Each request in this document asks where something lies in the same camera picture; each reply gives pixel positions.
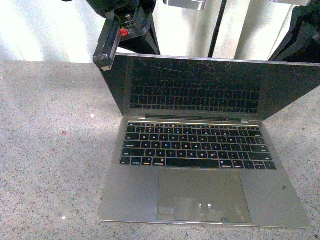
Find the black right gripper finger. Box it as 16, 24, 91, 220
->
118, 13, 161, 55

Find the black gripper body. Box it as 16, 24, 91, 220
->
87, 0, 156, 38

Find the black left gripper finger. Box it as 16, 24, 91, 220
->
93, 11, 120, 71

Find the grey laptop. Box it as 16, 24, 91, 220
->
96, 54, 320, 228

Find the black tripod stand right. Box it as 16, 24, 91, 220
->
269, 0, 320, 64

